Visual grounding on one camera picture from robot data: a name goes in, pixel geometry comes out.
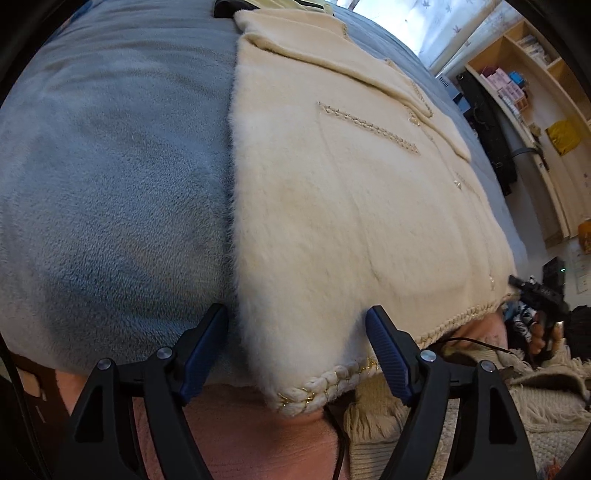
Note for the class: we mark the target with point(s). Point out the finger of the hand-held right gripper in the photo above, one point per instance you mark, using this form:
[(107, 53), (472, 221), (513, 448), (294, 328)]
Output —
[(517, 281)]

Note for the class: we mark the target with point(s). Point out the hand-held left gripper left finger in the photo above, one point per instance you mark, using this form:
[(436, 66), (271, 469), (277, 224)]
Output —
[(203, 355)]

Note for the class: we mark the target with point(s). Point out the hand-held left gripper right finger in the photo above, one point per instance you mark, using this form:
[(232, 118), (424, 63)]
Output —
[(392, 357)]

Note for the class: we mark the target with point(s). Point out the cream fluffy cardigan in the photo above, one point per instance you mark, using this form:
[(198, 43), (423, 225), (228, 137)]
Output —
[(346, 207)]

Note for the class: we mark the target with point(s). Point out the person's right hand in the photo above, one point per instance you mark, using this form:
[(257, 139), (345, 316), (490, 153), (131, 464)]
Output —
[(537, 336)]

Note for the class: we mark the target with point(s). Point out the black white lettered garment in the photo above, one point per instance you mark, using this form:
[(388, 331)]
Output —
[(521, 318)]

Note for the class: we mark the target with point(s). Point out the black bundle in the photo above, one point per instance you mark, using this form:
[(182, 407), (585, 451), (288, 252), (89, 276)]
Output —
[(581, 325)]

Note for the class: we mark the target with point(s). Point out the orange round object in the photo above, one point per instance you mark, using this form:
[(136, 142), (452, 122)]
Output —
[(584, 237)]

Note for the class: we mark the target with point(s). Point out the pink bed sheet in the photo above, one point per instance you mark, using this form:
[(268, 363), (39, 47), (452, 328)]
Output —
[(258, 443)]

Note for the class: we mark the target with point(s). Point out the cream fringed knit rug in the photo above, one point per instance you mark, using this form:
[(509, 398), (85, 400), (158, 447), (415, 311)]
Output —
[(531, 401)]

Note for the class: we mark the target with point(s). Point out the yellow cloth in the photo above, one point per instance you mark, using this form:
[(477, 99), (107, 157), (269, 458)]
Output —
[(563, 137)]

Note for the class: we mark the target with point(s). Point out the black bag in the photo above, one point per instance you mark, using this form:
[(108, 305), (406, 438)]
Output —
[(489, 129)]

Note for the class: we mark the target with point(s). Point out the light wooden shelf unit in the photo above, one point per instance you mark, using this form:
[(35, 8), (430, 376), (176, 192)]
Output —
[(554, 92)]

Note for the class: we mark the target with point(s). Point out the small blue box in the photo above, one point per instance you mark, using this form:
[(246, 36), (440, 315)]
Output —
[(518, 78)]

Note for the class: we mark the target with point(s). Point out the stack of pink boxes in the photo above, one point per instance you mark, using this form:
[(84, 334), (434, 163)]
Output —
[(495, 78)]

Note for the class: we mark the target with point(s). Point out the blue fleece blanket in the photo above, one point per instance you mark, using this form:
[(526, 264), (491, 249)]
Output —
[(115, 161)]

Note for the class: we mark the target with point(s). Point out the row of books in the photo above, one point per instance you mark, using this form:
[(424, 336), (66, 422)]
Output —
[(534, 48)]

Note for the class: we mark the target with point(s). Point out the white sheer curtain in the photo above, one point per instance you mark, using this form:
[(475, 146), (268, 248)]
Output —
[(438, 23)]

